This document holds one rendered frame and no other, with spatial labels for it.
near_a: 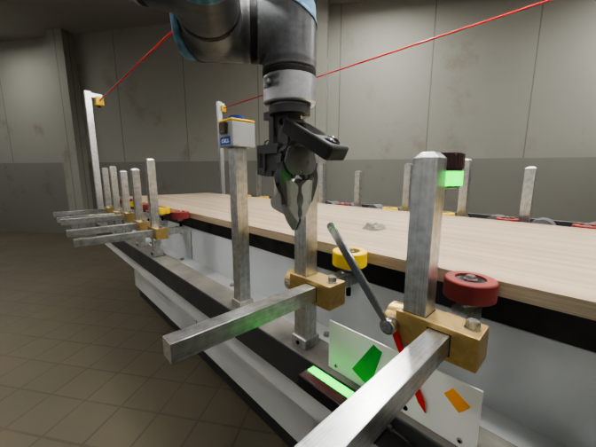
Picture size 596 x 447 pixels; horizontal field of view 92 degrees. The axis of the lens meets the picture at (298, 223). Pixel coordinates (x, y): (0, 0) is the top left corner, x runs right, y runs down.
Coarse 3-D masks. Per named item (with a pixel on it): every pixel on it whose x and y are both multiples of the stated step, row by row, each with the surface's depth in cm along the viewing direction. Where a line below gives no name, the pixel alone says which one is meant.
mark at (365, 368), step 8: (368, 352) 50; (376, 352) 48; (360, 360) 51; (368, 360) 50; (376, 360) 49; (352, 368) 53; (360, 368) 51; (368, 368) 50; (376, 368) 49; (360, 376) 52; (368, 376) 50
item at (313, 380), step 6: (306, 372) 55; (306, 378) 54; (312, 378) 54; (318, 384) 52; (324, 384) 52; (324, 390) 51; (330, 390) 51; (330, 396) 49; (336, 396) 49; (342, 396) 49; (342, 402) 48
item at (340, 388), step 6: (312, 366) 57; (312, 372) 55; (318, 372) 55; (324, 372) 55; (324, 378) 54; (330, 378) 54; (330, 384) 52; (336, 384) 52; (342, 390) 51; (348, 390) 51; (348, 396) 49
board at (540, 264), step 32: (224, 224) 115; (256, 224) 104; (320, 224) 104; (352, 224) 104; (384, 224) 104; (448, 224) 104; (480, 224) 104; (512, 224) 104; (544, 224) 104; (384, 256) 64; (448, 256) 63; (480, 256) 63; (512, 256) 63; (544, 256) 63; (576, 256) 63; (512, 288) 48; (544, 288) 45; (576, 288) 45
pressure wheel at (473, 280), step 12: (444, 276) 50; (456, 276) 50; (468, 276) 48; (480, 276) 49; (444, 288) 49; (456, 288) 47; (468, 288) 45; (480, 288) 45; (492, 288) 45; (456, 300) 47; (468, 300) 46; (480, 300) 45; (492, 300) 45
